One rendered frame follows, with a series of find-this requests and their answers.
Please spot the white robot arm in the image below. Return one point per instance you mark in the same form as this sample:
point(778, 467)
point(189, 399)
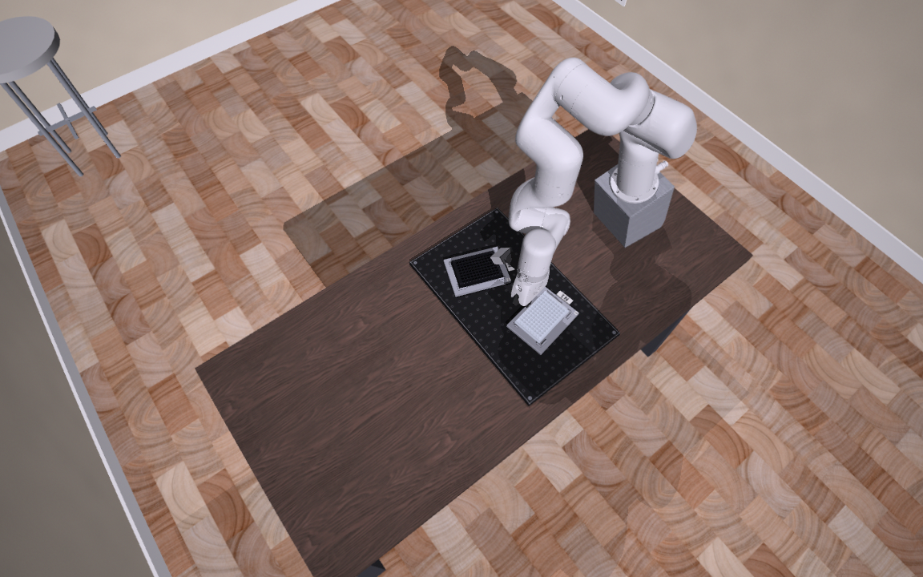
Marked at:
point(656, 121)

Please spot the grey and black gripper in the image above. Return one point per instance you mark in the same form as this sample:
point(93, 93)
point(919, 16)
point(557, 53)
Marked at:
point(525, 292)

